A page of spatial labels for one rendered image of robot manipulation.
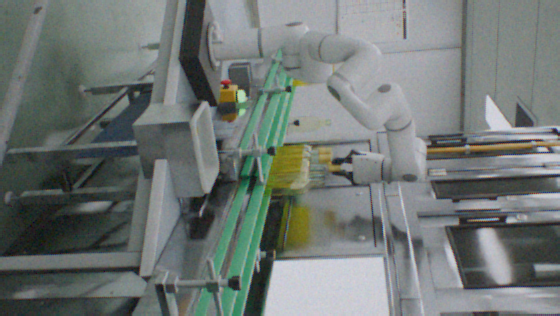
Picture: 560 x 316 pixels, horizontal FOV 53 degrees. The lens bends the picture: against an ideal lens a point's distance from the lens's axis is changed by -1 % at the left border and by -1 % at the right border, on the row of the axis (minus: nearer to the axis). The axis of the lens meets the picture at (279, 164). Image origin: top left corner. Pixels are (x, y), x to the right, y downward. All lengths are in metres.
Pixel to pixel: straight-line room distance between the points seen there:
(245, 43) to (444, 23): 6.11
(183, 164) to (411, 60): 6.47
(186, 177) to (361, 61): 0.57
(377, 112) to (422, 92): 6.44
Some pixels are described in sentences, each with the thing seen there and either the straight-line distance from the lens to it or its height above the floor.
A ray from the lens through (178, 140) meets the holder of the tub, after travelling 1.51.
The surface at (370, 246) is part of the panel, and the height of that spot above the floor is 1.27.
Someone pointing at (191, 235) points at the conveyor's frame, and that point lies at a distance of 1.50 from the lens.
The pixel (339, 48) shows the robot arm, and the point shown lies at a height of 1.22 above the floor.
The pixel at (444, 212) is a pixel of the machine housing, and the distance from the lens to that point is 1.93.
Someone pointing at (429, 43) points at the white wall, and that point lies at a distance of 7.80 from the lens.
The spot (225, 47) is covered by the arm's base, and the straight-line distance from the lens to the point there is 1.81.
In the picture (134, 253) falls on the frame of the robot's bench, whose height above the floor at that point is 0.68.
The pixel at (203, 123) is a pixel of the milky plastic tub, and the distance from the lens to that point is 1.64.
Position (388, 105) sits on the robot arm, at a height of 1.34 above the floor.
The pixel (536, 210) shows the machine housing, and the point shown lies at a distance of 2.00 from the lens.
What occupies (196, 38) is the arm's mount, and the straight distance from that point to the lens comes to 1.74.
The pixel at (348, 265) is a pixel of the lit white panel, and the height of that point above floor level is 1.21.
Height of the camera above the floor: 1.25
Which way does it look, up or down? 8 degrees down
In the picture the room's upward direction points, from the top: 87 degrees clockwise
